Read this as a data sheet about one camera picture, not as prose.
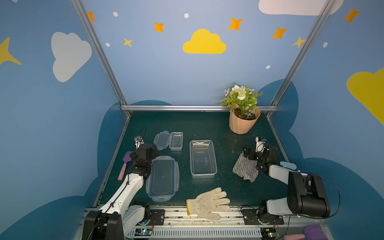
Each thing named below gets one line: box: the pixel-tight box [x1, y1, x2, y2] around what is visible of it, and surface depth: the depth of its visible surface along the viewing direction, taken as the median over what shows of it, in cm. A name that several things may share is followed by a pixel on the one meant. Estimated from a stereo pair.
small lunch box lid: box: [153, 130, 171, 151], surface depth 107 cm
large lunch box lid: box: [145, 156, 180, 202], surface depth 88 cm
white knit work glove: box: [186, 187, 231, 221], surface depth 80 cm
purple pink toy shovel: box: [283, 224, 329, 240], surface depth 71 cm
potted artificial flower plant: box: [218, 85, 263, 135], surface depth 97 cm
